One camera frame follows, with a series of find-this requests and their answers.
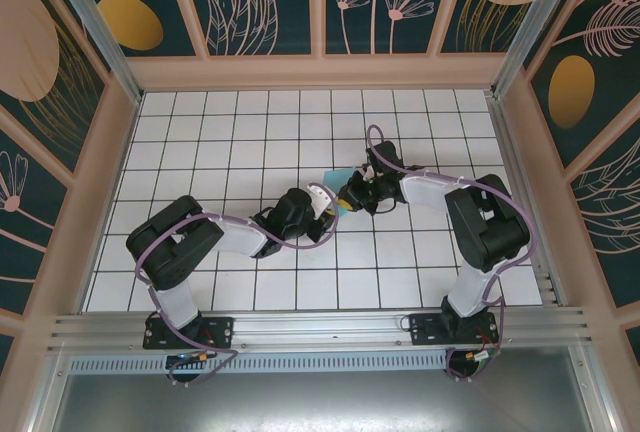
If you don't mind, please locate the aluminium side rail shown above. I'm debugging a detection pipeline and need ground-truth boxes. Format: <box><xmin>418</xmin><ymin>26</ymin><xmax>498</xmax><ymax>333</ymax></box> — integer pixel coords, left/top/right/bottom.
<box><xmin>487</xmin><ymin>94</ymin><xmax>569</xmax><ymax>309</ymax></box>

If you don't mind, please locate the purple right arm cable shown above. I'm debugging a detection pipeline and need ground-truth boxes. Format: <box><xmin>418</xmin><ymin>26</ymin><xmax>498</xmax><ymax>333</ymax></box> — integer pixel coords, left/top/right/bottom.
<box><xmin>366</xmin><ymin>124</ymin><xmax>539</xmax><ymax>384</ymax></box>

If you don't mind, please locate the teal square paper sheet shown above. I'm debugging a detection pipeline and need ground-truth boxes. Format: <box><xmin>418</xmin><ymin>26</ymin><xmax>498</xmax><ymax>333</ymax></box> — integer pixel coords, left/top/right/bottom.
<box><xmin>323</xmin><ymin>167</ymin><xmax>354</xmax><ymax>203</ymax></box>

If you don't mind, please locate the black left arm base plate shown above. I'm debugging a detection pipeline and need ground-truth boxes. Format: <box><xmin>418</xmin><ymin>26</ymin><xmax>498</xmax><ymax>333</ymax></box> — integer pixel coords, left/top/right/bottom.
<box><xmin>142</xmin><ymin>315</ymin><xmax>236</xmax><ymax>351</ymax></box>

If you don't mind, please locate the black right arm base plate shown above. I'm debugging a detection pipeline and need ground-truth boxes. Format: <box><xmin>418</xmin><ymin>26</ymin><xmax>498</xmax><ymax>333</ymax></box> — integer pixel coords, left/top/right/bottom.
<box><xmin>408</xmin><ymin>312</ymin><xmax>501</xmax><ymax>348</ymax></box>

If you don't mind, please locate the grey metal sheet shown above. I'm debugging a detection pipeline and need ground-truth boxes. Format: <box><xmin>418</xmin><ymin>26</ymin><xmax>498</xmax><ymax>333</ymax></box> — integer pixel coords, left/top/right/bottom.
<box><xmin>29</xmin><ymin>371</ymin><xmax>619</xmax><ymax>432</ymax></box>

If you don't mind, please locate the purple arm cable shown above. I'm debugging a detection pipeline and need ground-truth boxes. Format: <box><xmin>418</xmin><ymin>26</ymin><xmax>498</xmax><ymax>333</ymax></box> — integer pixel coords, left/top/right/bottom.
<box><xmin>135</xmin><ymin>211</ymin><xmax>341</xmax><ymax>389</ymax></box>
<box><xmin>366</xmin><ymin>124</ymin><xmax>539</xmax><ymax>384</ymax></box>

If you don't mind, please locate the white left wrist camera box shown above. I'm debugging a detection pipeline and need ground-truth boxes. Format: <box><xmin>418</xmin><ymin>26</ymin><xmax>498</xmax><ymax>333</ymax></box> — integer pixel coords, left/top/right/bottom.
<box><xmin>304</xmin><ymin>182</ymin><xmax>335</xmax><ymax>213</ymax></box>

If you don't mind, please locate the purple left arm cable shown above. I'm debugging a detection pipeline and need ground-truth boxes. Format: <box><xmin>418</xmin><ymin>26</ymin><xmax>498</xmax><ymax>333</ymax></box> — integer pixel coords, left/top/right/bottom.
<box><xmin>135</xmin><ymin>211</ymin><xmax>341</xmax><ymax>389</ymax></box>

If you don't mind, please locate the aluminium frame post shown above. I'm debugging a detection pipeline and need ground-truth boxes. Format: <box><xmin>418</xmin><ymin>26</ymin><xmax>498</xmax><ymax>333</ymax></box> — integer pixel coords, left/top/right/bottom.
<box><xmin>489</xmin><ymin>0</ymin><xmax>584</xmax><ymax>99</ymax></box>
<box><xmin>39</xmin><ymin>0</ymin><xmax>147</xmax><ymax>104</ymax></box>

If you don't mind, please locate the aluminium mounting rail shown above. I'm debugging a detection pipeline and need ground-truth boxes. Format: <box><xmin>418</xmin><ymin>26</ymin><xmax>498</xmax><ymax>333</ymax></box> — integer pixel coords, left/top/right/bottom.
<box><xmin>47</xmin><ymin>306</ymin><xmax>596</xmax><ymax>354</ymax></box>

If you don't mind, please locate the grey slotted cable duct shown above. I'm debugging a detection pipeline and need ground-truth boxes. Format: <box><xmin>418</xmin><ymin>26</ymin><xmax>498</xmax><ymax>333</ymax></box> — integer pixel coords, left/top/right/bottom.
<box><xmin>67</xmin><ymin>349</ymin><xmax>451</xmax><ymax>376</ymax></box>

